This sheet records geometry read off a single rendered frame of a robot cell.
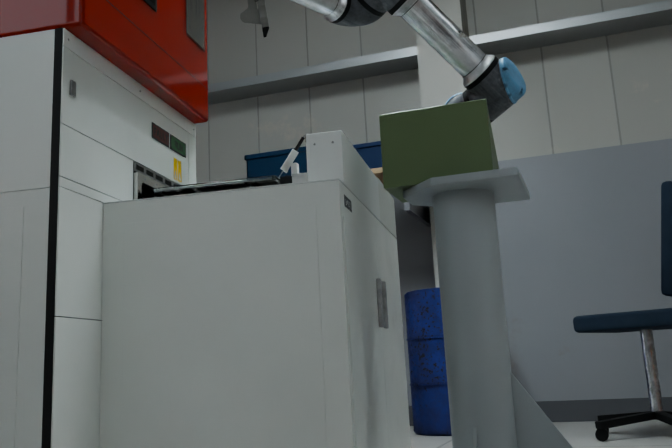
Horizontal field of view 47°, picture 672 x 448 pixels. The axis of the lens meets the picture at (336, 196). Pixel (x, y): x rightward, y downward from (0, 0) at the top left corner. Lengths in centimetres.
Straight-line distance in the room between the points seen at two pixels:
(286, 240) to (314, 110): 360
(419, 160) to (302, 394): 65
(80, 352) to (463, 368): 91
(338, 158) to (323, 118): 344
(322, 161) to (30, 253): 73
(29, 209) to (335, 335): 77
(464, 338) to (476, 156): 45
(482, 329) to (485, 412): 19
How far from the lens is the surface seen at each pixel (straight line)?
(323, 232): 183
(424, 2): 209
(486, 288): 194
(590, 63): 512
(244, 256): 188
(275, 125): 549
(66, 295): 189
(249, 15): 174
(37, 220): 191
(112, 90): 219
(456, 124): 198
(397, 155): 199
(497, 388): 193
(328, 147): 194
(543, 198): 489
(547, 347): 480
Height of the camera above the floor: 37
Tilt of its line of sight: 13 degrees up
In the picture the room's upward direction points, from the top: 3 degrees counter-clockwise
